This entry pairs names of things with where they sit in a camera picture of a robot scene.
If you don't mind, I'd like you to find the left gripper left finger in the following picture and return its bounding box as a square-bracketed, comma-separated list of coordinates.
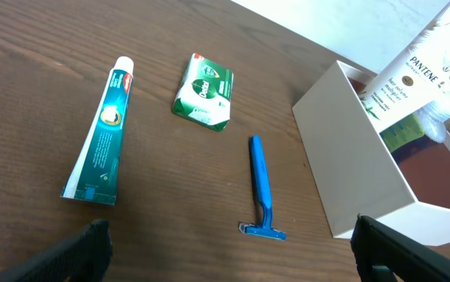
[0, 219, 113, 282]

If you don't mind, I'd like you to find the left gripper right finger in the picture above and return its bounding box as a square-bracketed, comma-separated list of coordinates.
[351, 215, 450, 281]

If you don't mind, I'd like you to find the white Pantene tube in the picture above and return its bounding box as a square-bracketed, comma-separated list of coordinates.
[358, 2, 450, 132]

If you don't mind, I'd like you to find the white box pink interior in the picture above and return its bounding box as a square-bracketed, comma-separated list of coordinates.
[293, 61, 450, 246]

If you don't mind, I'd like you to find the teal toothpaste tube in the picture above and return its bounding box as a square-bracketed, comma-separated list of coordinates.
[61, 56, 134, 205]

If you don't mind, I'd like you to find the blue disposable razor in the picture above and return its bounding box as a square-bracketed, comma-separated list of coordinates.
[238, 136, 286, 240]

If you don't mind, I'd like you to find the green Dettol soap bar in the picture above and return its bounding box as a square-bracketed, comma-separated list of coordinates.
[172, 52, 234, 132]

